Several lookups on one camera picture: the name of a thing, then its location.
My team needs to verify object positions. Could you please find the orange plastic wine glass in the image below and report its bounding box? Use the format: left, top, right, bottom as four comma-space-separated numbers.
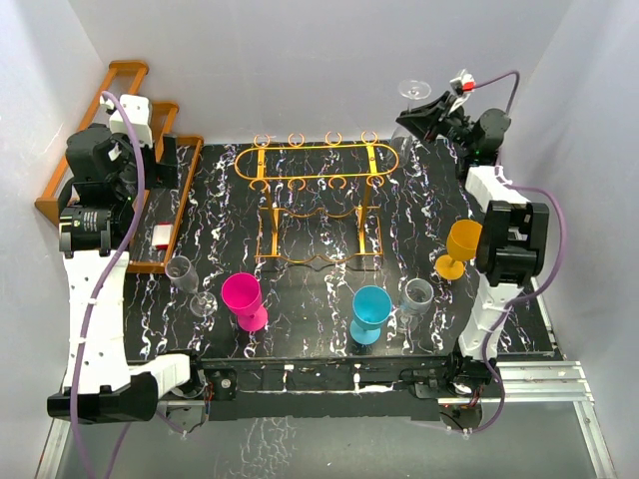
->
434, 220, 482, 280

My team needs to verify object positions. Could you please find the clear flute glass front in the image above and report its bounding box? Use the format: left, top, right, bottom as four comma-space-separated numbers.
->
165, 255, 216, 317

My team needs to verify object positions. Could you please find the orange wooden stepped shelf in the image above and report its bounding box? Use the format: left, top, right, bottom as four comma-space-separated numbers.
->
35, 60, 204, 273

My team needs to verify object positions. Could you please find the purple cable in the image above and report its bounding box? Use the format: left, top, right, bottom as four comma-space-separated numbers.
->
68, 90, 211, 478
448, 70, 568, 440

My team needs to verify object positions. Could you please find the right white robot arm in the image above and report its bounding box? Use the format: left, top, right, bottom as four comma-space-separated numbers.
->
396, 92, 550, 396

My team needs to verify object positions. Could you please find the blue plastic wine glass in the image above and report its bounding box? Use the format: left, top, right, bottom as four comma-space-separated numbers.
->
349, 285, 392, 345

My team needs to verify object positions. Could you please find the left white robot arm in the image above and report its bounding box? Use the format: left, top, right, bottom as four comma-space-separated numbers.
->
46, 124, 207, 424

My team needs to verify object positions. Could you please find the gold wire wine glass rack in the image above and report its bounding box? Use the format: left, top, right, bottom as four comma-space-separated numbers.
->
234, 132, 399, 265

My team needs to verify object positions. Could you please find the small red white box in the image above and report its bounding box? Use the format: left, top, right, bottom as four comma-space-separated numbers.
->
151, 224, 174, 250

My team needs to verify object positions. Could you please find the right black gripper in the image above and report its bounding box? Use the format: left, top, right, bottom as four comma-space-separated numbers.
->
396, 92, 475, 152

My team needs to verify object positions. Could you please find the black table front rail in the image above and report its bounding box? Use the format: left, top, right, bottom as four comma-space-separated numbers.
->
196, 355, 472, 421

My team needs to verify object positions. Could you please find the clear flute glass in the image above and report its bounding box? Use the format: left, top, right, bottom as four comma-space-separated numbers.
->
389, 79, 431, 167
165, 255, 216, 317

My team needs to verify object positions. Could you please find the clear grey wine glass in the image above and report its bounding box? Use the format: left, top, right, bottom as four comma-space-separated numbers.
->
395, 277, 434, 333

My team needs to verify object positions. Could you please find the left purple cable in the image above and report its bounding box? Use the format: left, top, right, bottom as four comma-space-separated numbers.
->
68, 90, 211, 478

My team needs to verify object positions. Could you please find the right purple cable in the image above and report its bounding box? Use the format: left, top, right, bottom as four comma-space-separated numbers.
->
448, 70, 568, 440

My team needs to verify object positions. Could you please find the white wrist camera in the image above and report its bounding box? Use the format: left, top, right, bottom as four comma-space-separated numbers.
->
100, 94, 154, 148
449, 69, 475, 98

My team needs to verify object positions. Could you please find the pink plastic wine glass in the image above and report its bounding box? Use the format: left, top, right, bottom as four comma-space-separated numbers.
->
221, 272, 268, 332

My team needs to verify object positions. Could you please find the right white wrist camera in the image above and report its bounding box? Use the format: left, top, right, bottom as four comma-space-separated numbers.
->
449, 69, 475, 98

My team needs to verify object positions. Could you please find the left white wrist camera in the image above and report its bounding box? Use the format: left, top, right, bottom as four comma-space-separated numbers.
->
100, 94, 154, 148

